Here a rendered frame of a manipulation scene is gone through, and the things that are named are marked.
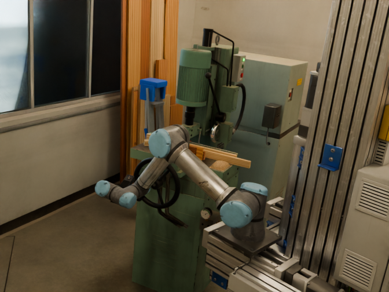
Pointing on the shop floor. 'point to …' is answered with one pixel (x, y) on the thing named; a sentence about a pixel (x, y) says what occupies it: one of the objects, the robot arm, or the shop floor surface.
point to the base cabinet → (172, 244)
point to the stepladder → (151, 83)
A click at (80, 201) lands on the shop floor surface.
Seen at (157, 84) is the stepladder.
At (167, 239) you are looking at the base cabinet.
